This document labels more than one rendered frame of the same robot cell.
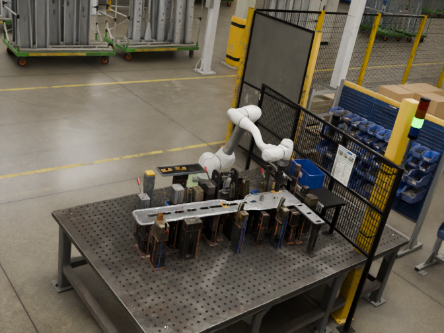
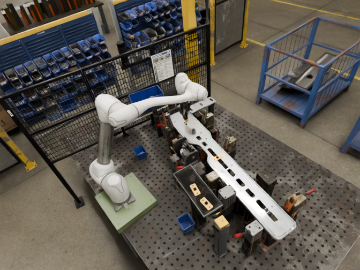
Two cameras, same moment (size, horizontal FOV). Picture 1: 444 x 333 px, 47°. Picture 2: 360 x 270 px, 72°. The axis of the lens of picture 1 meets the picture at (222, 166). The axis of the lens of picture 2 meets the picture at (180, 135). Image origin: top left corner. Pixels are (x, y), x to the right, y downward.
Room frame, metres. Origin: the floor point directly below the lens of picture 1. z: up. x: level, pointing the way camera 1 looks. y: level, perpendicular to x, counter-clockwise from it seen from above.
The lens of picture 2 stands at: (3.45, 1.17, 2.54)
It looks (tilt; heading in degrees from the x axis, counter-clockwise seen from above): 45 degrees down; 278
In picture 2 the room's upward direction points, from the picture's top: 8 degrees counter-clockwise
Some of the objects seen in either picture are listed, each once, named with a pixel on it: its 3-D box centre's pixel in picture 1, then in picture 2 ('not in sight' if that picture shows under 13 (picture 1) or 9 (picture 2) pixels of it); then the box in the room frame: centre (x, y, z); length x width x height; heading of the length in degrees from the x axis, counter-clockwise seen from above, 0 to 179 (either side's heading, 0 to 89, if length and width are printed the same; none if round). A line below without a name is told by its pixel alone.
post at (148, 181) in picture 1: (147, 199); (220, 238); (3.37, 0.53, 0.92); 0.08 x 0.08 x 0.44; 32
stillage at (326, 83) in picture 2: not in sight; (310, 69); (1.90, -2.01, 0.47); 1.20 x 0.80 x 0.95; 41
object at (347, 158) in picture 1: (343, 165); (162, 66); (3.81, -0.98, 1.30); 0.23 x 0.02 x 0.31; 32
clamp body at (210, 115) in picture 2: (279, 226); (209, 128); (3.39, -0.52, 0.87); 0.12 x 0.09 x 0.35; 32
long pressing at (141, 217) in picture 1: (222, 206); (219, 159); (3.33, -0.05, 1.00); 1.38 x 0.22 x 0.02; 122
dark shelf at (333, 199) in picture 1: (302, 180); (145, 107); (4.00, -0.72, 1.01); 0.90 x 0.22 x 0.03; 32
